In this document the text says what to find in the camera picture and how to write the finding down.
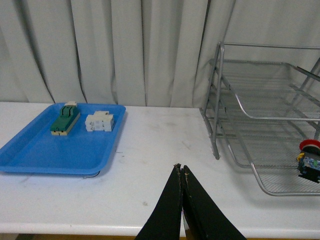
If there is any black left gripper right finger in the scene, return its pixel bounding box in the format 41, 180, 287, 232
181, 165, 246, 240

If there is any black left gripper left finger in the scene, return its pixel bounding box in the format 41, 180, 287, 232
135, 163, 183, 240

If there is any red emergency stop button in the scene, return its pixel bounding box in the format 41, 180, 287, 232
296, 139, 320, 184

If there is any silver mesh three-tier rack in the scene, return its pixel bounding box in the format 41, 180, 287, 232
200, 42, 320, 197

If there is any white circuit breaker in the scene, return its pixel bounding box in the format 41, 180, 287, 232
85, 111, 115, 132

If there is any blue plastic tray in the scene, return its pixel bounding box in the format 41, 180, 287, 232
0, 103, 126, 176

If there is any white curtain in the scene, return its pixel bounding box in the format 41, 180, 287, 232
0, 0, 320, 107

